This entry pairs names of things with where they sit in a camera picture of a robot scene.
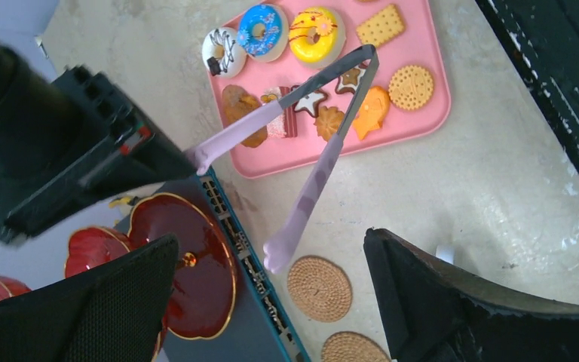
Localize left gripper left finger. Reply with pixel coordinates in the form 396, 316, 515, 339
0, 233, 181, 362

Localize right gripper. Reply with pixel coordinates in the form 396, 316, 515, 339
0, 44, 196, 244

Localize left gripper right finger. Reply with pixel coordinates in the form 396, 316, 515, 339
363, 229, 579, 361

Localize red three-tier cake stand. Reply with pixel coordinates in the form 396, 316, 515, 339
0, 192, 239, 362

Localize pink layered cake slice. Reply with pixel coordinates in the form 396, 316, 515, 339
260, 86, 298, 139

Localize pink serving tray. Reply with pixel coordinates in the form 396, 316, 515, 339
206, 0, 453, 179

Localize pink silicone metal tongs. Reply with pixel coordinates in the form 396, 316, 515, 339
185, 44, 379, 274

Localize left woven rattan coaster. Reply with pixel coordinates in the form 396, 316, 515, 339
320, 331, 391, 362

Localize woven rattan coaster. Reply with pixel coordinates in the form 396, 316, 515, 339
286, 256, 353, 323
320, 331, 391, 362

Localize brown baked bread piece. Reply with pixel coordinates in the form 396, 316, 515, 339
222, 84, 268, 148

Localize right woven rattan coaster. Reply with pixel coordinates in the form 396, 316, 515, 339
286, 256, 353, 323

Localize white chocolate donut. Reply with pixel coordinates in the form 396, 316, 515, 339
201, 27, 247, 78

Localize blue frosted donut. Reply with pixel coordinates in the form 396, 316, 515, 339
237, 4, 289, 63

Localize white iced star cookie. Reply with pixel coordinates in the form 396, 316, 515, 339
293, 89, 329, 118

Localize swirl butter cookie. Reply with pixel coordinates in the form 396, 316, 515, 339
314, 106, 345, 142

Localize orange fish shaped cake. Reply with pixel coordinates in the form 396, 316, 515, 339
352, 86, 391, 140

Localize yellow frosted donut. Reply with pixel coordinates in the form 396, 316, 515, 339
288, 6, 346, 69

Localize brown centred star cookie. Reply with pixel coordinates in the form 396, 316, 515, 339
335, 63, 367, 94

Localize round biscuit near fish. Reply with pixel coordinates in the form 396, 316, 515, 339
388, 65, 435, 111

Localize square yellow biscuit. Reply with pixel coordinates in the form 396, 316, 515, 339
356, 4, 406, 48

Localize dark network switch box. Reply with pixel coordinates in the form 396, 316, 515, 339
158, 170, 310, 361

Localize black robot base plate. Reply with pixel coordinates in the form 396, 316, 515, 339
477, 0, 579, 173

